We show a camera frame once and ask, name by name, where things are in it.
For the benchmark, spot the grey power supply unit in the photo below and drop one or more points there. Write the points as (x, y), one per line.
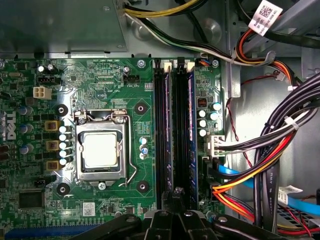
(62, 25)

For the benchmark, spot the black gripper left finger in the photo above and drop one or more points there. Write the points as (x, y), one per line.
(160, 225)

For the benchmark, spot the silver CPU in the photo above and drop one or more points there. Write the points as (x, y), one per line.
(100, 150)

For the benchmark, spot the white board power connector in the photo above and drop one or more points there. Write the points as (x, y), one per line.
(215, 145)

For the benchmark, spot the black PC case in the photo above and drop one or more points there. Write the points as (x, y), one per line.
(252, 112)

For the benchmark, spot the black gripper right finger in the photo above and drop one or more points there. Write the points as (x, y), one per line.
(187, 225)

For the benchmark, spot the blue expansion slot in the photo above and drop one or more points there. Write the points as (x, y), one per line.
(50, 231)

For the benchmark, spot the RAM stick with blue label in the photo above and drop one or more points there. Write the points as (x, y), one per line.
(192, 137)

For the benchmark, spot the green motherboard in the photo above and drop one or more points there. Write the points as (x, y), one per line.
(112, 200)

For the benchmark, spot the CPU socket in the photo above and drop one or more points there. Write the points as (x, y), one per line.
(100, 115)

